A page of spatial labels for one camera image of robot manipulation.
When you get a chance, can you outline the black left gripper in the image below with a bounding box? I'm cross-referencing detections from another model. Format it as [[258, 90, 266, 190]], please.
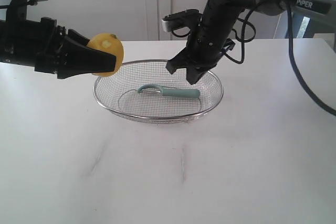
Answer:
[[1, 17, 116, 79]]

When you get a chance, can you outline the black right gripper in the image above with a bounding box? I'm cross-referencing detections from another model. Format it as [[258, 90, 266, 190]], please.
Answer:
[[166, 1, 243, 84]]

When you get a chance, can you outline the teal handled peeler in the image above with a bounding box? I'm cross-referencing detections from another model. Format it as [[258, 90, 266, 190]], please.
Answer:
[[137, 84, 201, 99]]

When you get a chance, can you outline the yellow lemon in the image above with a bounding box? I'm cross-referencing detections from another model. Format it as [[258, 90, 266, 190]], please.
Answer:
[[87, 33, 124, 77]]

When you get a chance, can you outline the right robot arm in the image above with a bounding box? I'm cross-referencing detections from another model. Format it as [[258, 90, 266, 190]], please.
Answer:
[[162, 0, 335, 84]]

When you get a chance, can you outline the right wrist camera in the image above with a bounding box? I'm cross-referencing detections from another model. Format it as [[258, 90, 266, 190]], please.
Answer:
[[162, 9, 202, 33]]

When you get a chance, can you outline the oval wire mesh basket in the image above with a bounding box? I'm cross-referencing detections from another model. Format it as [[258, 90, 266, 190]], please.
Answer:
[[93, 59, 224, 124]]

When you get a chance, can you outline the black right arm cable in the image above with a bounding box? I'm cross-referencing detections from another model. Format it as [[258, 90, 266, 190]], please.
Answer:
[[172, 0, 336, 116]]

